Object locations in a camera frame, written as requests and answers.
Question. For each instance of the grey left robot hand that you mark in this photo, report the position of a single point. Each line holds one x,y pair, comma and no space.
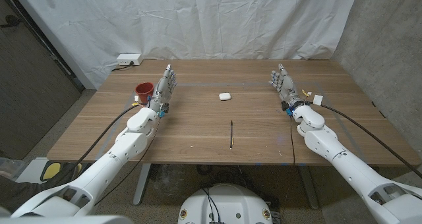
165,87

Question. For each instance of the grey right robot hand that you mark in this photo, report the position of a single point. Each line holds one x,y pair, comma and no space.
286,85

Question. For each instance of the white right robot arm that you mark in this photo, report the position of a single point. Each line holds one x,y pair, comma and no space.
333,148

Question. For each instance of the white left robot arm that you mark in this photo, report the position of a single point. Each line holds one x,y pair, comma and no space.
125,148

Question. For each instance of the red plastic cup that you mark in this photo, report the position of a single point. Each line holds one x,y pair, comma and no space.
144,90

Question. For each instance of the black pen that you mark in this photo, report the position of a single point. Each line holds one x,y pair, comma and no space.
231,135

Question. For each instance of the white power strip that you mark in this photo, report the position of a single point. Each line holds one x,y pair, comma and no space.
128,59

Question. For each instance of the white earbuds case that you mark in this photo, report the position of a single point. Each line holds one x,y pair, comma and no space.
225,96

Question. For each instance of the white fabric backdrop sheet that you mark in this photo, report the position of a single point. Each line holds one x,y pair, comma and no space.
204,23

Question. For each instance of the grey metal table leg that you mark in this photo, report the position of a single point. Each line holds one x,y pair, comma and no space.
310,187
142,182

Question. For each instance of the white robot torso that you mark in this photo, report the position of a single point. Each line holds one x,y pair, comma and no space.
224,206

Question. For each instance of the dark brown door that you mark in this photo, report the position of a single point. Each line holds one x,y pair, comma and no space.
29,95

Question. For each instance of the yellow and black floor object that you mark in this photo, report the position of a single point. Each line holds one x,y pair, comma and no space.
52,170

